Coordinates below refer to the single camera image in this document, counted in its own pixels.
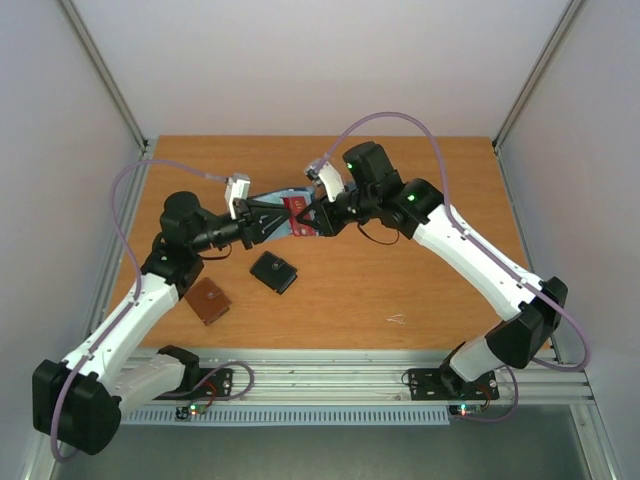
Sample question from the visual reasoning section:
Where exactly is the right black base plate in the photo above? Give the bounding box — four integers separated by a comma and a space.
401, 368, 500, 401

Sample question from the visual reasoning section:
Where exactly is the black card holder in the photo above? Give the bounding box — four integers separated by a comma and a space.
250, 251, 298, 295

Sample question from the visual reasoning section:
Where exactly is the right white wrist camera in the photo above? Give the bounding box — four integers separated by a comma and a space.
305, 157, 345, 203

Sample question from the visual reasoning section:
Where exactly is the brown card holder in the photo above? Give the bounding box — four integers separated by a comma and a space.
184, 277, 232, 326

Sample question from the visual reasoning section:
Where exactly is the aluminium rail base frame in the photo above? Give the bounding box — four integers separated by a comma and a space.
192, 348, 595, 408

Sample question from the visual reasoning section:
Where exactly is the red credit card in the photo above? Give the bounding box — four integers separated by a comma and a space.
283, 193, 320, 238

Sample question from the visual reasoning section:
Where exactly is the left aluminium corner post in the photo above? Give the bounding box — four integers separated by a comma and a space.
55, 0, 148, 151

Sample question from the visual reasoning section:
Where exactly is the right small circuit board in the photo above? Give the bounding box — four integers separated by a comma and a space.
449, 403, 484, 418

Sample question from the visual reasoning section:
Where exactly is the slotted grey cable duct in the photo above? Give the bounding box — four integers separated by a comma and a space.
122, 405, 450, 427

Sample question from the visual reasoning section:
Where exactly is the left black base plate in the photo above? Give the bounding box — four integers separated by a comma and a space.
192, 368, 233, 401

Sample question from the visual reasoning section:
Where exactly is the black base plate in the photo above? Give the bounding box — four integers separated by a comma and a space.
401, 368, 500, 401
192, 368, 233, 401

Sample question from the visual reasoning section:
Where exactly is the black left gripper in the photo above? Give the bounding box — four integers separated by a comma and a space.
190, 198, 290, 253

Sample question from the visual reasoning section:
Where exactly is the dark blue card holder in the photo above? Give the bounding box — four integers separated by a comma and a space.
253, 187, 318, 241

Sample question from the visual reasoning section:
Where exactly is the left small circuit board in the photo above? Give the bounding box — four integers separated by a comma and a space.
175, 404, 208, 421

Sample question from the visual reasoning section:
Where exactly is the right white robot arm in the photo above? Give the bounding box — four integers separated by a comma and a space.
296, 141, 568, 398

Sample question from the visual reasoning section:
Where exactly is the right aluminium corner post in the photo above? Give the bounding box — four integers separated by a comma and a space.
492, 0, 589, 151

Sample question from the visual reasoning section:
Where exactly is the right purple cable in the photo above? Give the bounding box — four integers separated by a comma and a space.
322, 112, 592, 424

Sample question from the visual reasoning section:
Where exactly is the small circuit board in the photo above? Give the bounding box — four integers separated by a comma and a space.
449, 403, 484, 418
175, 404, 208, 421

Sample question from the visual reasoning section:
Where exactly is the aluminium corner post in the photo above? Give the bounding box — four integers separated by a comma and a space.
492, 0, 589, 151
55, 0, 148, 151

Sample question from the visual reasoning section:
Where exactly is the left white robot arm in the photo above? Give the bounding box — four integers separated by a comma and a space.
32, 191, 291, 462

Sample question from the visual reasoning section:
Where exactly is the purple cable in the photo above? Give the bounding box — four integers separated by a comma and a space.
49, 159, 229, 462
322, 112, 592, 424

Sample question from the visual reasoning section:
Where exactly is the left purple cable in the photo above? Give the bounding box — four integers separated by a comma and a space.
49, 159, 229, 462

